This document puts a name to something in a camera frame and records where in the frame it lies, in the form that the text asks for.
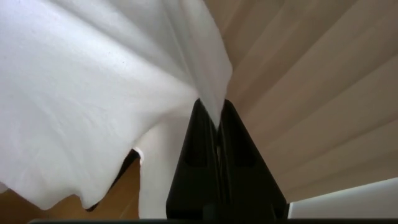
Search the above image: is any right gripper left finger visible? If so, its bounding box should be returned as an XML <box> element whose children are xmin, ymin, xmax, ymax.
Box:
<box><xmin>165</xmin><ymin>98</ymin><xmax>221</xmax><ymax>220</ymax></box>

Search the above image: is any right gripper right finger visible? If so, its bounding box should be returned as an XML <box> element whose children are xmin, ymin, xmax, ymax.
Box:
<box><xmin>218</xmin><ymin>99</ymin><xmax>289</xmax><ymax>220</ymax></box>

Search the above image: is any white garment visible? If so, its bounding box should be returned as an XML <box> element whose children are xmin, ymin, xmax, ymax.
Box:
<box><xmin>0</xmin><ymin>0</ymin><xmax>233</xmax><ymax>220</ymax></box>

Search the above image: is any beige curtain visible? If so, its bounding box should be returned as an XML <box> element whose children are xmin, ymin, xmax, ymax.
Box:
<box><xmin>203</xmin><ymin>0</ymin><xmax>398</xmax><ymax>203</ymax></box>

